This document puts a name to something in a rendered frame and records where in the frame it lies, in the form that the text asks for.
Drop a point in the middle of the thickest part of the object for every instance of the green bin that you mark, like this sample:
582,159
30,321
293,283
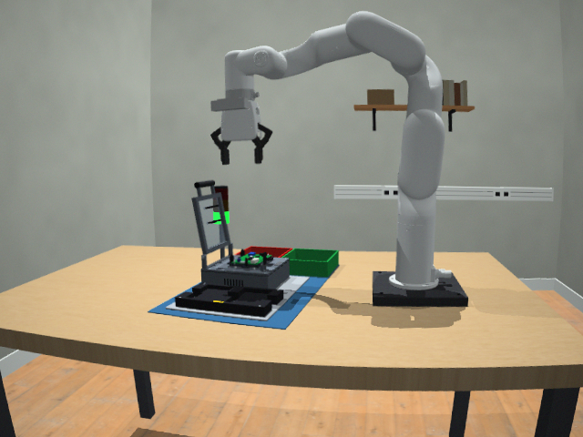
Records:
312,262

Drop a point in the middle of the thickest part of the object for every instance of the green circuit board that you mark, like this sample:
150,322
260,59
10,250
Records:
252,257

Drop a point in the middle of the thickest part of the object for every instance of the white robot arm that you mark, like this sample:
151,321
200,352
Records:
423,133

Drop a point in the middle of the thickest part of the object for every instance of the red bin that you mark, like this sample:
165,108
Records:
274,252

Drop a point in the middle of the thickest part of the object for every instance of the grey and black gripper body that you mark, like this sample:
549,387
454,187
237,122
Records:
241,124

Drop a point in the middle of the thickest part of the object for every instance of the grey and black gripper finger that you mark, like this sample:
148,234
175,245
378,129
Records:
258,154
222,145

